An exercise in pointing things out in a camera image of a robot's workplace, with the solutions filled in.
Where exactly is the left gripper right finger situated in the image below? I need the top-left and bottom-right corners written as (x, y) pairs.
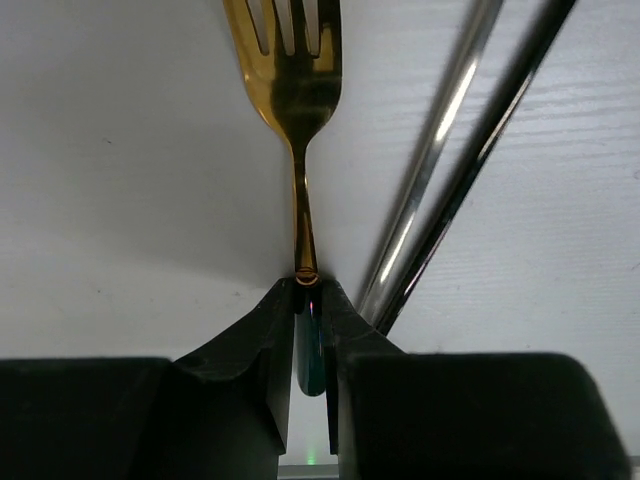
top-left (322, 281), bottom-right (631, 479)

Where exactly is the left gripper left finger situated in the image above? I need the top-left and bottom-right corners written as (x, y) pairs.
top-left (1, 279), bottom-right (292, 479)

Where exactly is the gold green-handled fork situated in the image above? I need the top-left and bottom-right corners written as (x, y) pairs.
top-left (224, 1), bottom-right (342, 397)

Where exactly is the left silver chopstick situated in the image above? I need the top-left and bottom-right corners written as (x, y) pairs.
top-left (358, 1), bottom-right (503, 325)

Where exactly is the left black chopstick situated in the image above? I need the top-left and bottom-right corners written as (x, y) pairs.
top-left (373, 1), bottom-right (575, 335)

